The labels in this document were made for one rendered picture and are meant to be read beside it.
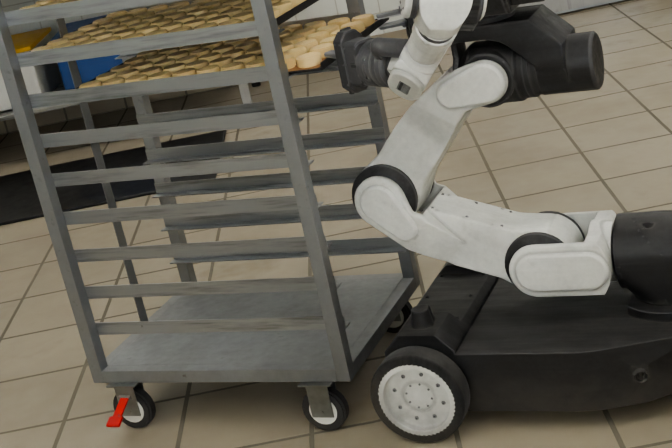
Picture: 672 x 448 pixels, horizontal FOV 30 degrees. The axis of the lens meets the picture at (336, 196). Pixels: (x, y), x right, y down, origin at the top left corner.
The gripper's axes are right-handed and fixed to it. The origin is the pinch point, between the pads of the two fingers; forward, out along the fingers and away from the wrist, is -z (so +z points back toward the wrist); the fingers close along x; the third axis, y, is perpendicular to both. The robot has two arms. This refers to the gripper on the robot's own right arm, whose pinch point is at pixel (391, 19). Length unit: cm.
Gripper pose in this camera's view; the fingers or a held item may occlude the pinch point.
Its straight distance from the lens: 273.3
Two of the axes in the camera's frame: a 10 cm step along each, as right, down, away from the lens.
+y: 1.5, 2.8, -9.5
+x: -2.1, -9.3, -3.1
